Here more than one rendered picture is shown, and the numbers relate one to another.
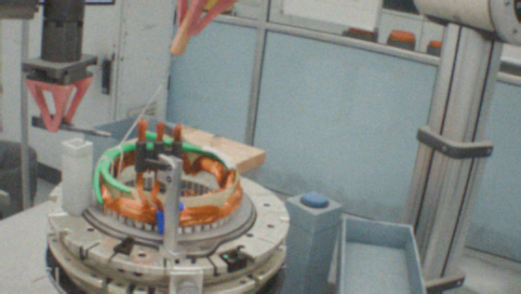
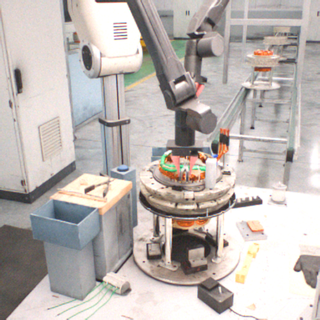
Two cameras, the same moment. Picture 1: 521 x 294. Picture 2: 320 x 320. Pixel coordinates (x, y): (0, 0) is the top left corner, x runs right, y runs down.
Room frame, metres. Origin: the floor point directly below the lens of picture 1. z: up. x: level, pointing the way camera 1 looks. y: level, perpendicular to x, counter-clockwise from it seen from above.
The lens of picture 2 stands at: (0.91, 1.32, 1.64)
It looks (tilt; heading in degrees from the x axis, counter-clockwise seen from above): 22 degrees down; 263
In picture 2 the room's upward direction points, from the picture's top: straight up
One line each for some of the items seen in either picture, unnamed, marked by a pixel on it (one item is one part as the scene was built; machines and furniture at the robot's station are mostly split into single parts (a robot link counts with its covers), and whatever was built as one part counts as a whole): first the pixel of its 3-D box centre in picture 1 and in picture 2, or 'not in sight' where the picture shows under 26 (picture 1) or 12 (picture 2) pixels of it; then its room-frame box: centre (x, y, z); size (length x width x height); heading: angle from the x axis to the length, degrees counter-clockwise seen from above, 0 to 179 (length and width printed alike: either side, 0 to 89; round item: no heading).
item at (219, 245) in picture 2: not in sight; (220, 232); (0.58, 0.19, 0.91); 0.02 x 0.02 x 0.21
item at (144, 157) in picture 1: (158, 156); (224, 139); (0.56, 0.10, 1.21); 0.04 x 0.04 x 0.03; 60
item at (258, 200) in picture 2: not in sight; (245, 202); (0.35, -0.21, 0.79); 0.15 x 0.05 x 0.02; 8
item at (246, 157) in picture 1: (192, 153); (92, 192); (1.00, 0.12, 1.05); 0.20 x 0.19 x 0.02; 60
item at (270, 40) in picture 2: not in sight; (274, 48); (-1.43, -4.44, 0.94); 0.39 x 0.39 x 0.30
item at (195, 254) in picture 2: not in sight; (196, 255); (0.67, 0.23, 0.85); 0.06 x 0.04 x 0.05; 12
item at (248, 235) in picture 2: not in sight; (250, 229); (0.40, 0.02, 0.79); 0.12 x 0.09 x 0.02; 90
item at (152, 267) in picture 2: not in sight; (186, 248); (0.68, 0.11, 0.80); 0.39 x 0.39 x 0.01
